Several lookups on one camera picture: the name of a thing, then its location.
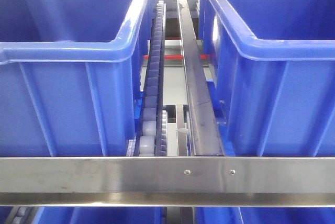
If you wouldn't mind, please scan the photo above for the steel front shelf beam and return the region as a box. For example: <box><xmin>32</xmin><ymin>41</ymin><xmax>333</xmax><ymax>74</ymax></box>
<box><xmin>1</xmin><ymin>156</ymin><xmax>334</xmax><ymax>207</ymax></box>

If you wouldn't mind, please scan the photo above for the roller track rail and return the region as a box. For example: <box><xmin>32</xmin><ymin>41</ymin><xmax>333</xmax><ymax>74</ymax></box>
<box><xmin>132</xmin><ymin>1</ymin><xmax>166</xmax><ymax>157</ymax></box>

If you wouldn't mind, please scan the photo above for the blue target bin left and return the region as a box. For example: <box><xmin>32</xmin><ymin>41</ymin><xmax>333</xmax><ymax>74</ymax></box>
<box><xmin>1</xmin><ymin>0</ymin><xmax>155</xmax><ymax>157</ymax></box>

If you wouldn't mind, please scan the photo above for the blue target bin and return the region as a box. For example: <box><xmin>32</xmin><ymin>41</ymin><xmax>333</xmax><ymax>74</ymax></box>
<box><xmin>199</xmin><ymin>0</ymin><xmax>334</xmax><ymax>156</ymax></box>
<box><xmin>1</xmin><ymin>0</ymin><xmax>155</xmax><ymax>157</ymax></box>

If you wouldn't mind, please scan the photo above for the steel divider rail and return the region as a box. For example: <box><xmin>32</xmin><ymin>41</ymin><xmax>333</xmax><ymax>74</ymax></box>
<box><xmin>177</xmin><ymin>0</ymin><xmax>225</xmax><ymax>156</ymax></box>

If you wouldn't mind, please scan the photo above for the blue target bin right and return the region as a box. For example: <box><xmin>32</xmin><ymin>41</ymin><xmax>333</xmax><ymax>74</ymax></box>
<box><xmin>199</xmin><ymin>0</ymin><xmax>334</xmax><ymax>156</ymax></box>

